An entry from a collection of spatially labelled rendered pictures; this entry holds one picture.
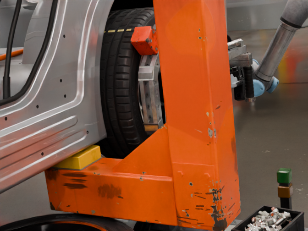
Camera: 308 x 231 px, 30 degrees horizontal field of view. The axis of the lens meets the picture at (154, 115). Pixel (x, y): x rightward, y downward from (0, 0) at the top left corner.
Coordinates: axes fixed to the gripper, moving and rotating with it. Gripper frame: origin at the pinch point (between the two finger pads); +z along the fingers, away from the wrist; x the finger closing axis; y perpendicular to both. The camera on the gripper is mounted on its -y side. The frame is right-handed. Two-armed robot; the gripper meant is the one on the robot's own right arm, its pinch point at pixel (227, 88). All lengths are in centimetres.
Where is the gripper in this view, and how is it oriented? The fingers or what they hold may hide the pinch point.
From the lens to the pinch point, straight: 248.0
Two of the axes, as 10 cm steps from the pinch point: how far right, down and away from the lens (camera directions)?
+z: -4.6, 2.9, -8.4
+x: 8.5, -1.3, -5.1
